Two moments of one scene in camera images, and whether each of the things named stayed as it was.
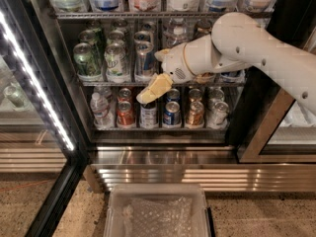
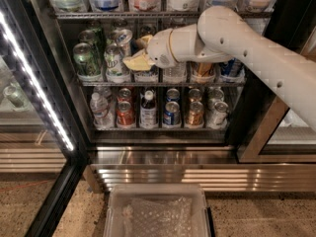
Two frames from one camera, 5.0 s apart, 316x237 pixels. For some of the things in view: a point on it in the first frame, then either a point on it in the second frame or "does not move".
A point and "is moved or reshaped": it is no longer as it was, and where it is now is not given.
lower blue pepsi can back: (173, 95) does not move
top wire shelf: (153, 15) does not move
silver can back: (215, 96) does not move
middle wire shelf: (176, 84) does not move
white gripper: (173, 63) -> (159, 48)
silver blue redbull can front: (144, 63) is moved or reshaped
